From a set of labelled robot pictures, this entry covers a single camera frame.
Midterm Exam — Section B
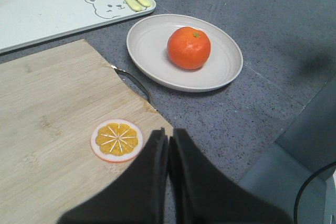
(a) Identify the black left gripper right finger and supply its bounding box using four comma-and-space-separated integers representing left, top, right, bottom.
169, 129, 291, 223

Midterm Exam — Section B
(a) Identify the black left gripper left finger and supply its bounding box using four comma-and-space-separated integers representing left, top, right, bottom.
58, 129, 168, 223

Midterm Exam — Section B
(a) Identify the orange mandarin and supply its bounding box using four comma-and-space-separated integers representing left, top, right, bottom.
166, 27, 211, 70

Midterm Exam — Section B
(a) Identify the beige round plate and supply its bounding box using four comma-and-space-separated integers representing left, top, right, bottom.
127, 14, 243, 92

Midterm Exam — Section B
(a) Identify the white bear-print tray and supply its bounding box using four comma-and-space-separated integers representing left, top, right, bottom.
1, 0, 156, 53

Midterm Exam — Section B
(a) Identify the orange slice coaster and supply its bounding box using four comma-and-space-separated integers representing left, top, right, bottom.
90, 119, 144, 163

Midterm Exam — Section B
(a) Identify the wooden cutting board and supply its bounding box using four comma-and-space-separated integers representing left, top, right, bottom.
1, 40, 173, 223

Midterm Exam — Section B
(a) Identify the black cable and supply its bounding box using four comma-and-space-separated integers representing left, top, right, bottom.
293, 161, 336, 224

